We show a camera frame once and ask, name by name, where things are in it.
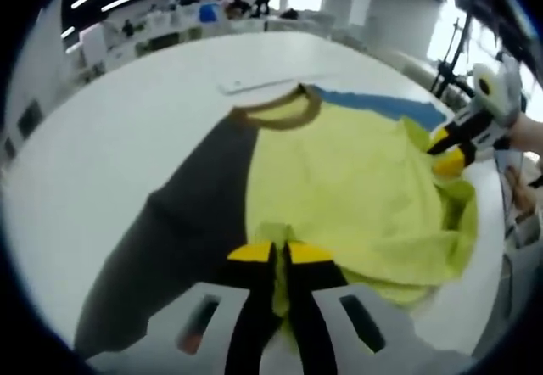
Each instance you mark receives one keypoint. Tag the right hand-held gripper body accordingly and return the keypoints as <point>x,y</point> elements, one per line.
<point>500,95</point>

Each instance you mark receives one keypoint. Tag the yellow grey blue garment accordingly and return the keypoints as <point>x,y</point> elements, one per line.
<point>339,171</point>

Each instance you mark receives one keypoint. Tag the blue hanging cloth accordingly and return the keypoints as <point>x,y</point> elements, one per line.
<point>208,13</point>

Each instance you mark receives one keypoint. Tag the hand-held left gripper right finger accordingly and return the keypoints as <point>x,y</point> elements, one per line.
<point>394,345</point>

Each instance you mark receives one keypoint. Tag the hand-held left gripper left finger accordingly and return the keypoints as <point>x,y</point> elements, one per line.
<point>169,337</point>

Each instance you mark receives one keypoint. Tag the black tripod stand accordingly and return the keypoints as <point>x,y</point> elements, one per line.
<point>445,71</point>

